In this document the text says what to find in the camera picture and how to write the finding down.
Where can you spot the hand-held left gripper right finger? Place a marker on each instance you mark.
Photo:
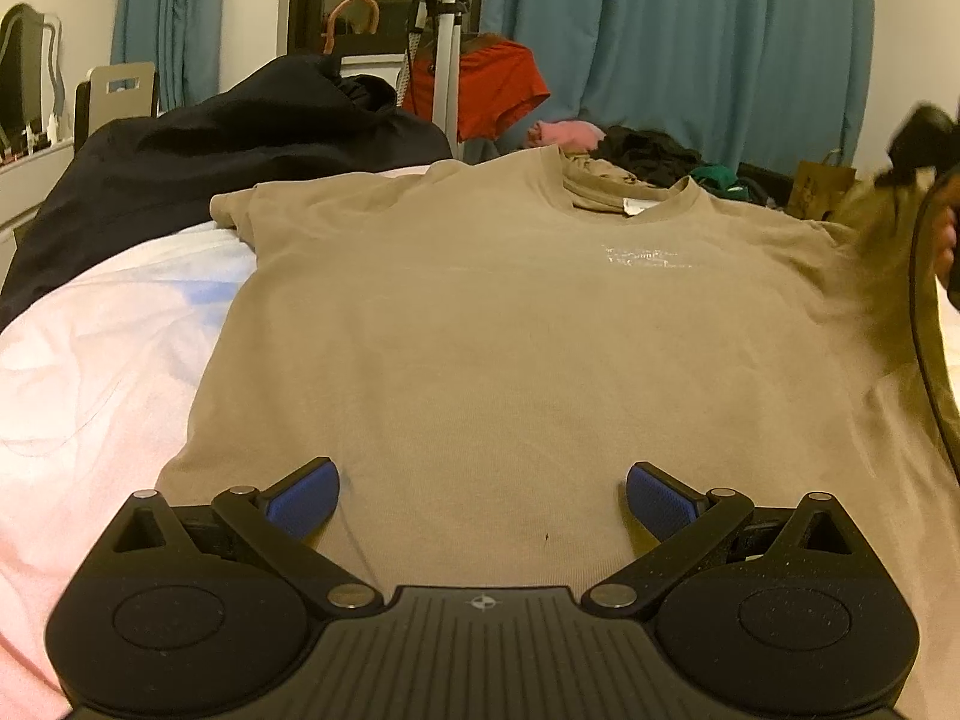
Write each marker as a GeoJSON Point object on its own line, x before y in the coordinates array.
{"type": "Point", "coordinates": [661, 501]}

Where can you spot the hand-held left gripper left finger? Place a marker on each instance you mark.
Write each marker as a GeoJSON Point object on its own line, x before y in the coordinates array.
{"type": "Point", "coordinates": [304, 501]}

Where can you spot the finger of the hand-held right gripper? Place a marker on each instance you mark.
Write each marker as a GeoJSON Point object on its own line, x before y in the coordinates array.
{"type": "Point", "coordinates": [919, 136]}

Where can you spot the tan t-shirt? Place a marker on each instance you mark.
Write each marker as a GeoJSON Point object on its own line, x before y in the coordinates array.
{"type": "Point", "coordinates": [487, 352]}

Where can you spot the black clothes pile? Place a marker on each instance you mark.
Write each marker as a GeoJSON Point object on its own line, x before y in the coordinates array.
{"type": "Point", "coordinates": [645, 154]}

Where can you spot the person's right hand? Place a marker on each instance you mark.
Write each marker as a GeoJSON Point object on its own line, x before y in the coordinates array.
{"type": "Point", "coordinates": [949, 255]}

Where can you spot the brown paper bag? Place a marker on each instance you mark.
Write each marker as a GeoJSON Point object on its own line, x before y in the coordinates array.
{"type": "Point", "coordinates": [821, 187]}

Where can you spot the white bedsheet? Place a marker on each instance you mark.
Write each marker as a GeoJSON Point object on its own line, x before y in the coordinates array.
{"type": "Point", "coordinates": [97, 360]}

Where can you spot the wide blue curtain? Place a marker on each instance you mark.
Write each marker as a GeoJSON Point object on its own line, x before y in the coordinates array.
{"type": "Point", "coordinates": [675, 37]}

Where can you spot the pink garment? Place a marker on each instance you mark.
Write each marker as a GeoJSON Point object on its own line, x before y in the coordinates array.
{"type": "Point", "coordinates": [566, 133]}

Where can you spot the dark navy garment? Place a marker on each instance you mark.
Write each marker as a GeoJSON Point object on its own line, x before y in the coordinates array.
{"type": "Point", "coordinates": [187, 157]}

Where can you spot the white dresser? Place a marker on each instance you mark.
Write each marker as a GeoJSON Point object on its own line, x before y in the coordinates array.
{"type": "Point", "coordinates": [30, 187]}

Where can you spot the red shirt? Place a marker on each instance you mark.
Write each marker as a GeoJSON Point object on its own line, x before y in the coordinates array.
{"type": "Point", "coordinates": [495, 86]}

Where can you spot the white backed chair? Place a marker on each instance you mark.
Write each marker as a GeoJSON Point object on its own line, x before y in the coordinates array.
{"type": "Point", "coordinates": [120, 94]}

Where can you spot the silver tripod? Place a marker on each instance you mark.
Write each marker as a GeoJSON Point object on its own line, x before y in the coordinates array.
{"type": "Point", "coordinates": [446, 52]}

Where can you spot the narrow blue curtain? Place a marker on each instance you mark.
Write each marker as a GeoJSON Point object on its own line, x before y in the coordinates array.
{"type": "Point", "coordinates": [165, 15]}

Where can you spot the wavy framed mirror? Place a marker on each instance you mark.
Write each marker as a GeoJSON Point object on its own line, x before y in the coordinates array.
{"type": "Point", "coordinates": [22, 75]}

